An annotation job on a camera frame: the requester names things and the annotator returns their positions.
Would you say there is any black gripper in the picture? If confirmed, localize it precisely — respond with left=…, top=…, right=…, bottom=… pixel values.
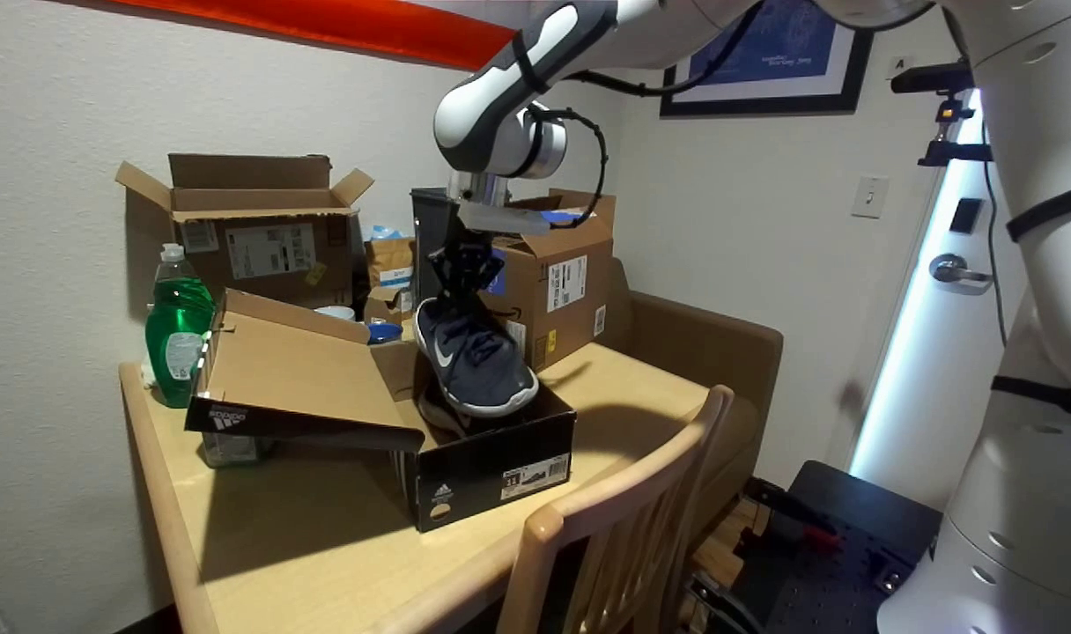
left=433, top=230, right=507, bottom=317

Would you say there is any navy blue sneaker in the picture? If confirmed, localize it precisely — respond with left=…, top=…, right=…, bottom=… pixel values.
left=414, top=291, right=545, bottom=426

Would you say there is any black white-striped shoe box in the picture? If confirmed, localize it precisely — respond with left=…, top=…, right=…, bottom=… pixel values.
left=185, top=284, right=582, bottom=534

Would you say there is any small cardboard box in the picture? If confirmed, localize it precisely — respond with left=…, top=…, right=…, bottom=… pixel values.
left=362, top=232, right=424, bottom=327

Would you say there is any Amazon cardboard box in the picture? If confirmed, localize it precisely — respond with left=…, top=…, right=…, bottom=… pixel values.
left=478, top=185, right=632, bottom=370

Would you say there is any large open cardboard box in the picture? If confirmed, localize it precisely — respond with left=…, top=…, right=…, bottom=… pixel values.
left=113, top=152, right=376, bottom=320

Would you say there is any brown wooden chair back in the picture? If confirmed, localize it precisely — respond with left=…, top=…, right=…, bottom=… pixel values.
left=493, top=385, right=742, bottom=634

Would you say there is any green dish soap bottle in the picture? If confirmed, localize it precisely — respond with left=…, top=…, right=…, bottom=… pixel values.
left=140, top=238, right=219, bottom=411

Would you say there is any black framed blue picture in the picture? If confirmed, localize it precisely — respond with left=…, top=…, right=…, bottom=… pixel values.
left=655, top=0, right=881, bottom=119

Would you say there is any red black clamp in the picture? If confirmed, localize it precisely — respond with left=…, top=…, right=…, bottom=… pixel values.
left=744, top=475, right=851, bottom=556

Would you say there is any black door lock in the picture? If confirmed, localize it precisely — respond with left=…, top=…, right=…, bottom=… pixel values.
left=947, top=192, right=987, bottom=238

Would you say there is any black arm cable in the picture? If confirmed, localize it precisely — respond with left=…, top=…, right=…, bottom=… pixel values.
left=549, top=102, right=614, bottom=230

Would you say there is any red wall banner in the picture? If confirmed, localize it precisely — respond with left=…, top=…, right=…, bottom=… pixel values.
left=56, top=0, right=523, bottom=72

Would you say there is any white light switch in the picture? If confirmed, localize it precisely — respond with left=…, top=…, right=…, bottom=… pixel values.
left=851, top=171, right=893, bottom=223

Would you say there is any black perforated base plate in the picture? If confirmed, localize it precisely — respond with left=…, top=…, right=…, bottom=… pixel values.
left=722, top=458, right=947, bottom=634

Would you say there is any silver door handle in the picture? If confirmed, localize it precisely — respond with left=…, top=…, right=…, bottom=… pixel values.
left=926, top=249, right=993, bottom=291

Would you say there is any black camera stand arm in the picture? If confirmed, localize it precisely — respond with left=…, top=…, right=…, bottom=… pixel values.
left=919, top=97, right=1002, bottom=171

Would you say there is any black camera on stand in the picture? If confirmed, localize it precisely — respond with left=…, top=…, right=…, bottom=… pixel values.
left=887, top=58, right=987, bottom=97

